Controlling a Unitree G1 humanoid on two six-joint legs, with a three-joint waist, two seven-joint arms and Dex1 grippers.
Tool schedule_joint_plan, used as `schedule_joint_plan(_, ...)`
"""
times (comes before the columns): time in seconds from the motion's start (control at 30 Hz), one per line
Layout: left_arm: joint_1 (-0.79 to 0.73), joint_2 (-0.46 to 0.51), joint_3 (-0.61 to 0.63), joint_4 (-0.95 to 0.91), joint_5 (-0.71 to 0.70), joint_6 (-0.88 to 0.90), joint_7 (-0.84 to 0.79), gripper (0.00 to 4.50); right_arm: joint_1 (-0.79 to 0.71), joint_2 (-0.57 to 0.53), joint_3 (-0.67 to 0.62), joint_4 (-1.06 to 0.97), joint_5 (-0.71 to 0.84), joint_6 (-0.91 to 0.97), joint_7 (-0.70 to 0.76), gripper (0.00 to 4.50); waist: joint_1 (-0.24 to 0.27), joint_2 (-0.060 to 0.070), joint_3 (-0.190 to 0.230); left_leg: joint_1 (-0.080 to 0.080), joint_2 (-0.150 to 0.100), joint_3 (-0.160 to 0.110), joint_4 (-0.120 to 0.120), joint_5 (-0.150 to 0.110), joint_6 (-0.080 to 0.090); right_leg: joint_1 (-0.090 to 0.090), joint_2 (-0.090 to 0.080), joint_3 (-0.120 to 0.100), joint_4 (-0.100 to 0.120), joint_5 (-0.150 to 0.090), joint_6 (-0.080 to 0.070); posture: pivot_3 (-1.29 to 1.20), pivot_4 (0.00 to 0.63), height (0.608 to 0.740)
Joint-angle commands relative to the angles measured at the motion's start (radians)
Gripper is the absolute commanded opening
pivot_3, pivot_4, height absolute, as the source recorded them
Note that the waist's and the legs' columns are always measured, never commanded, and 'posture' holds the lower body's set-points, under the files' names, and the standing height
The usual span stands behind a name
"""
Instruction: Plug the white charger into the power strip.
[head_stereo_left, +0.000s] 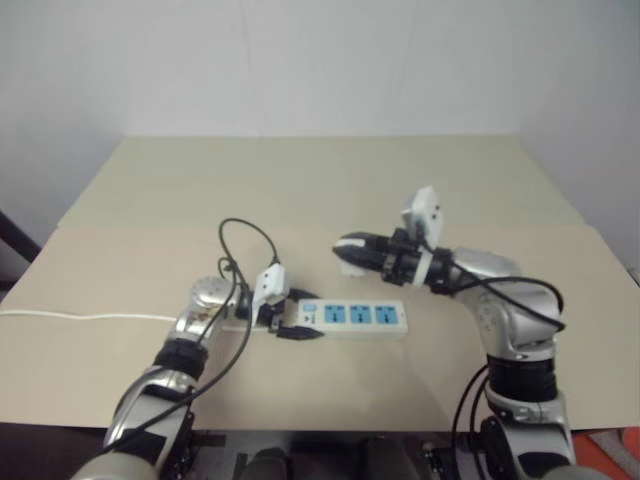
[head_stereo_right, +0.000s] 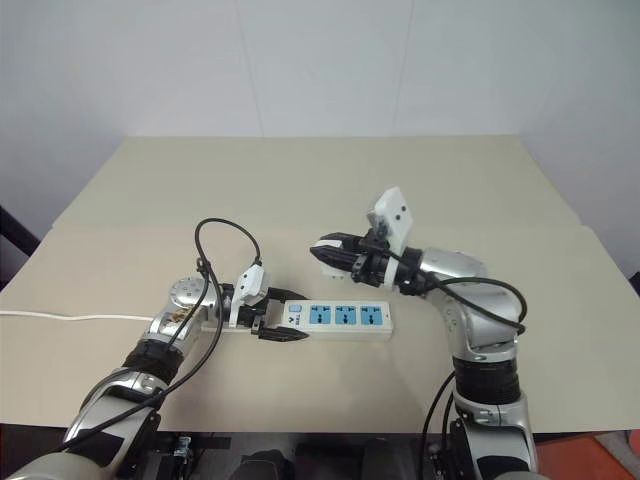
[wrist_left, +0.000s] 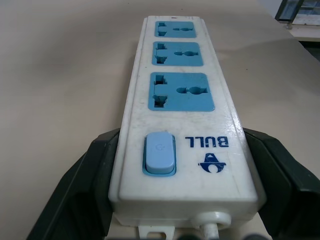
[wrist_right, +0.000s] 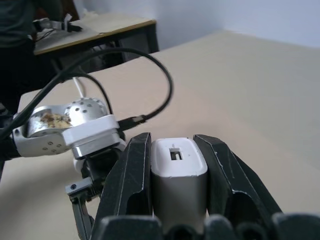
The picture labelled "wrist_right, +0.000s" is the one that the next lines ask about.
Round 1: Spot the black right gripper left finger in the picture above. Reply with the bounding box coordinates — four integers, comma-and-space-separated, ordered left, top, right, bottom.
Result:
96, 131, 154, 221

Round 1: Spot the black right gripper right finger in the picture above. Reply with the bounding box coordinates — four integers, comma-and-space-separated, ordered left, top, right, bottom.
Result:
192, 134, 284, 217

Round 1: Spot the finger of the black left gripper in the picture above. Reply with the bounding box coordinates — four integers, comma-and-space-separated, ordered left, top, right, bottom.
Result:
70, 195, 95, 240

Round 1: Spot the white charger block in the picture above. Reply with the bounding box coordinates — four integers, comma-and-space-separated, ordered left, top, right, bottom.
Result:
149, 136, 210, 234

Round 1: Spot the silver and black device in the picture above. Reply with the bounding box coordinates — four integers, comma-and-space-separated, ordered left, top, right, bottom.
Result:
31, 14, 84, 35

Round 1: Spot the person in dark clothes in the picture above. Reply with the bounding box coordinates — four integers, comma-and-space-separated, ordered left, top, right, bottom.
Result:
0, 0, 81, 113

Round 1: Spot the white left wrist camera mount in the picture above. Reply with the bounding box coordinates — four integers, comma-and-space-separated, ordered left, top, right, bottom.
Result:
62, 114, 126, 179

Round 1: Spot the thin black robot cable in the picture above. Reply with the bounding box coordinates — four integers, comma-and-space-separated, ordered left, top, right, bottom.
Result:
59, 72, 113, 116

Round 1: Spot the white cable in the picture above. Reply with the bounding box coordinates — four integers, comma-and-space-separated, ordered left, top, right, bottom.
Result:
72, 76, 86, 99

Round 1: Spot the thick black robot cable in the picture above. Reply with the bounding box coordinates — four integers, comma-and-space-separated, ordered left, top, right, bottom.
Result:
0, 47, 174, 141

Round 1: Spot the wooden desk with black frame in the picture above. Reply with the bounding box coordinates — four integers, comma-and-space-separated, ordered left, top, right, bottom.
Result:
33, 12, 160, 74

